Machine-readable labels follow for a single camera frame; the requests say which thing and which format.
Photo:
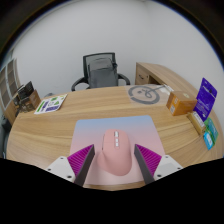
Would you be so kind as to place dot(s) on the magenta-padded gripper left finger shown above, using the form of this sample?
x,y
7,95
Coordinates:
x,y
80,160

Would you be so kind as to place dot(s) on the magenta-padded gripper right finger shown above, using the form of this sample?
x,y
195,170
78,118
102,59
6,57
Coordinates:
x,y
150,160

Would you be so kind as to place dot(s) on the pink computer mouse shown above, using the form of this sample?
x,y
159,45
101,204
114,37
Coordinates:
x,y
115,156

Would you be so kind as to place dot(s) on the pink and blue mouse pad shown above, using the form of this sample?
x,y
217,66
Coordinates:
x,y
90,133

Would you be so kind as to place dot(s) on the small tan box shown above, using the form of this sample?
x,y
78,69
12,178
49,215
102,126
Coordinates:
x,y
197,123

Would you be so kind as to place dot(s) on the white sticker sheet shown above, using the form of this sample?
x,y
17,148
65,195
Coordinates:
x,y
50,104

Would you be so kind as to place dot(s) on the small orange cardboard box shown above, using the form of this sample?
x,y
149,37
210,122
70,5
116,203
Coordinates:
x,y
181,103

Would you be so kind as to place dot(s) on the clear bag with round logo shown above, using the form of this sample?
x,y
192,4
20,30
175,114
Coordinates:
x,y
146,95

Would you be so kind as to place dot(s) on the small teal box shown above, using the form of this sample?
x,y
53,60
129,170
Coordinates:
x,y
210,133

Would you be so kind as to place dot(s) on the wide brown coffee box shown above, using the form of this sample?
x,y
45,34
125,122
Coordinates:
x,y
30,102

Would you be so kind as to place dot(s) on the purple package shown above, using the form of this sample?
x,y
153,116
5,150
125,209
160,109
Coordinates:
x,y
206,98

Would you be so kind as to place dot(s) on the wooden side desk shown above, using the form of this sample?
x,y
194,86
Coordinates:
x,y
160,73

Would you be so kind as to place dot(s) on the open black box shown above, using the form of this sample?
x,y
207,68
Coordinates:
x,y
26,89

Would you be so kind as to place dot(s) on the grey backpack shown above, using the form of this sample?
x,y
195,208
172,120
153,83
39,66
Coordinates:
x,y
102,73

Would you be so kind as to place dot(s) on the black mesh office chair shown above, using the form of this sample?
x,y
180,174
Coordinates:
x,y
86,63

